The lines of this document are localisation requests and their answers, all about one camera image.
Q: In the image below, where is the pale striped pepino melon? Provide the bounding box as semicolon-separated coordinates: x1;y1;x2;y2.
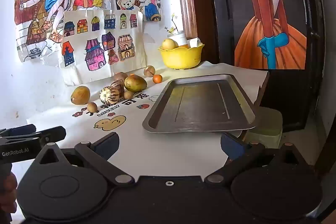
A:
99;86;121;105

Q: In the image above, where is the yellow plastic bowl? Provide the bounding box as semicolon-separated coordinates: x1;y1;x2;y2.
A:
157;43;205;70

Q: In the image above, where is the metal baking tray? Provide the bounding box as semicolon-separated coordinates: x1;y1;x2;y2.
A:
142;74;257;134

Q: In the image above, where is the white cup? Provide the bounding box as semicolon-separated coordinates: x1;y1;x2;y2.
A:
167;32;187;46

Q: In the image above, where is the tan pepino melon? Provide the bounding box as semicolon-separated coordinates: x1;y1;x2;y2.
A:
143;65;156;77

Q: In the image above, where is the yellow pear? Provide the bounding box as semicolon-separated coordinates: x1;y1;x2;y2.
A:
161;38;179;51

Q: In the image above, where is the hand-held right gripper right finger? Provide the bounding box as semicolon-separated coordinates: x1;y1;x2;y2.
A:
203;132;306;185

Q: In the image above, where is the pale green stool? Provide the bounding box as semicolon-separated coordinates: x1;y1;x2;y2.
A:
245;106;283;148

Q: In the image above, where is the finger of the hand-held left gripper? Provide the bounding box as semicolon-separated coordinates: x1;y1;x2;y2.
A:
0;126;67;147
0;124;37;136

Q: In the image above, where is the poster of orange dress figure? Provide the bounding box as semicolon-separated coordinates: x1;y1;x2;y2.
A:
234;0;307;70

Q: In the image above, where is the person's left hand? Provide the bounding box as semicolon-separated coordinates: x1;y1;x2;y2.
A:
0;170;18;214

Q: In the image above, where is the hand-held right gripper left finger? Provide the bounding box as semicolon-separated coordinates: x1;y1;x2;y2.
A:
33;132;135;186

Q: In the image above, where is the yellow flower sprig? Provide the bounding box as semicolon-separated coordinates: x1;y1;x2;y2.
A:
164;13;180;34

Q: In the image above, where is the brown-yellow mango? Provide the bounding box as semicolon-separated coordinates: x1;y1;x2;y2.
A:
70;86;91;105
124;75;147;92

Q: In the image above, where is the drawing of colourful houses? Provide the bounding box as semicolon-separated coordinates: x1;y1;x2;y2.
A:
61;9;147;86

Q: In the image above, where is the dark door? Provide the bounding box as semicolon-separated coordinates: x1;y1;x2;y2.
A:
205;0;326;132

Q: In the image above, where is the purple striped pepino melon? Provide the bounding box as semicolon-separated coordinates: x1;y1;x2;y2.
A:
110;80;125;96

